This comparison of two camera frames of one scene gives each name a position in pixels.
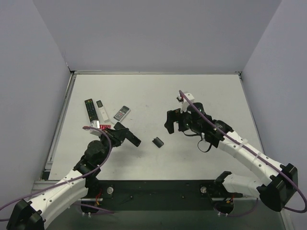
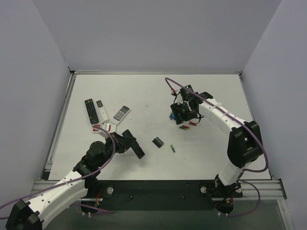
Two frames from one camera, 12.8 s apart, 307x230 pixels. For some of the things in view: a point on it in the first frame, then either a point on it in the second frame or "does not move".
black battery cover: [158, 142] does not move
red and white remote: [103, 127] to [96, 130]
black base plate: [157, 195] does not move
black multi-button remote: [91, 110] does not move
